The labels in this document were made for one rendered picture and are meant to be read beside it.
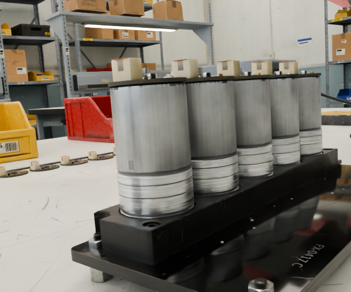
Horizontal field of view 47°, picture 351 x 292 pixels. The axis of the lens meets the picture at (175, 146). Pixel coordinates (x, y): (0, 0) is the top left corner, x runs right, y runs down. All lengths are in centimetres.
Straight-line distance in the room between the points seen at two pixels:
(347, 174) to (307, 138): 3
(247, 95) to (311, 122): 6
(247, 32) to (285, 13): 66
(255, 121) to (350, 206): 5
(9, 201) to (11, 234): 7
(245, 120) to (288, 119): 3
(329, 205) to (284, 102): 5
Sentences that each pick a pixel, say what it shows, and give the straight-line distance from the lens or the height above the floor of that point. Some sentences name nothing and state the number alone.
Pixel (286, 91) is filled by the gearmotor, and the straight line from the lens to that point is 19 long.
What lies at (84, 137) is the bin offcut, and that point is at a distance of 56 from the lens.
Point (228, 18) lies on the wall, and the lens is 640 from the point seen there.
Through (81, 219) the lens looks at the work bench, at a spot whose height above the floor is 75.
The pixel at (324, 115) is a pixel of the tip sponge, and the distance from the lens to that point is 57.
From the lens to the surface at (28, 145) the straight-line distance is 44.
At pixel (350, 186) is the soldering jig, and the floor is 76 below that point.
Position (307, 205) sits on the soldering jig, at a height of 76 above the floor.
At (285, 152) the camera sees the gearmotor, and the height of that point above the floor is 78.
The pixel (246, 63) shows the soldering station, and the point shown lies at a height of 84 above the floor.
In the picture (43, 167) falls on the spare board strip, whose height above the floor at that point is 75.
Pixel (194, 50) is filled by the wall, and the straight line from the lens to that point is 636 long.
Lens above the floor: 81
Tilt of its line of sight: 8 degrees down
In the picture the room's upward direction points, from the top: 4 degrees counter-clockwise
